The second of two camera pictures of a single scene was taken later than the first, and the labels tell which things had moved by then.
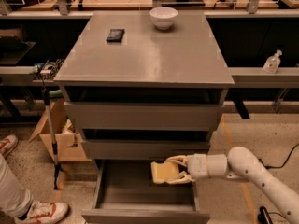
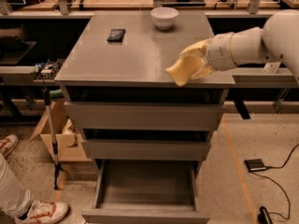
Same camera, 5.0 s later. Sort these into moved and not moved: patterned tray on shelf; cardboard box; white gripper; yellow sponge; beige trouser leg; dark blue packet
Moved: yellow sponge; white gripper
Not moved: dark blue packet; beige trouser leg; cardboard box; patterned tray on shelf
